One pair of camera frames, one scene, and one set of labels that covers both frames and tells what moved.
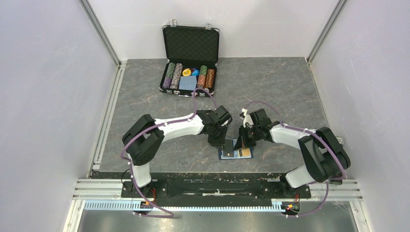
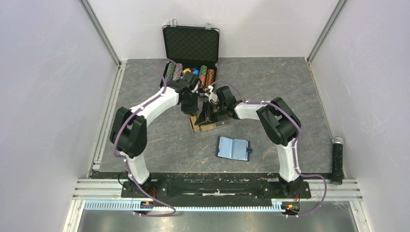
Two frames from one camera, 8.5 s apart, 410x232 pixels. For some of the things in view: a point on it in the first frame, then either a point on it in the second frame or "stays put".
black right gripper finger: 239,143 to 203,117
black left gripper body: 217,137 to 190,106
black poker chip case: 193,55 stays put
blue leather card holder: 228,152 stays put
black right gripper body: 249,136 to 216,110
